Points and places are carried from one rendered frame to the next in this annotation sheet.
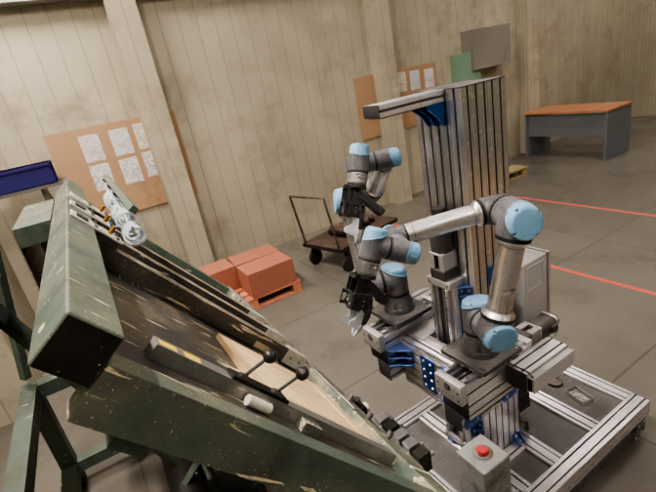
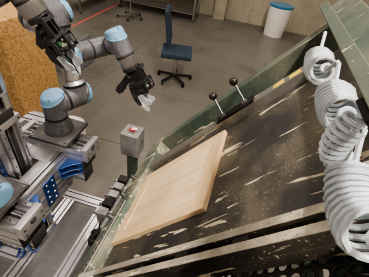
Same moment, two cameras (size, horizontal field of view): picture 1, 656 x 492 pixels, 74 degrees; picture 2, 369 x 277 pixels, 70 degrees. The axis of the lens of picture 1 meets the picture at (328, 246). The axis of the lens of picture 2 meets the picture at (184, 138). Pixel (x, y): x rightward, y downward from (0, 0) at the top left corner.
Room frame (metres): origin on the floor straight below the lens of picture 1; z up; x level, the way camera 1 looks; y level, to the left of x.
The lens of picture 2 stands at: (1.93, 0.70, 2.04)
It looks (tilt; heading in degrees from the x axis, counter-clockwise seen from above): 40 degrees down; 217
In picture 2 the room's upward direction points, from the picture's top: 9 degrees clockwise
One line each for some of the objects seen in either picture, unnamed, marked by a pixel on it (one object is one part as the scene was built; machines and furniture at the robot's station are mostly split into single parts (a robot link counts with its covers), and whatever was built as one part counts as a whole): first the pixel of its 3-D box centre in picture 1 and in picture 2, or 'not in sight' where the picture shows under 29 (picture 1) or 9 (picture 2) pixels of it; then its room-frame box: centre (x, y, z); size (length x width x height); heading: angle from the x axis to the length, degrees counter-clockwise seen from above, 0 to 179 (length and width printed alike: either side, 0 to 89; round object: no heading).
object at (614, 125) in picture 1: (574, 131); not in sight; (7.93, -4.85, 0.42); 1.56 x 0.80 x 0.84; 28
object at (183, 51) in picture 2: not in sight; (175, 48); (-0.97, -1.88, 0.51); 0.59 x 0.56 x 1.02; 111
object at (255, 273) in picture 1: (240, 282); not in sight; (4.55, 1.05, 0.21); 1.17 x 0.78 x 0.41; 118
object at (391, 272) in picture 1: (393, 277); not in sight; (1.90, -0.28, 1.20); 0.13 x 0.12 x 0.14; 95
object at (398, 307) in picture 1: (397, 299); not in sight; (1.90, -0.29, 1.09); 0.15 x 0.15 x 0.10
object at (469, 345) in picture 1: (479, 338); (57, 121); (1.46, -0.52, 1.09); 0.15 x 0.15 x 0.10
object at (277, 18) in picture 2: not in sight; (277, 20); (-4.79, -2.11, 0.35); 0.59 x 0.57 x 0.70; 28
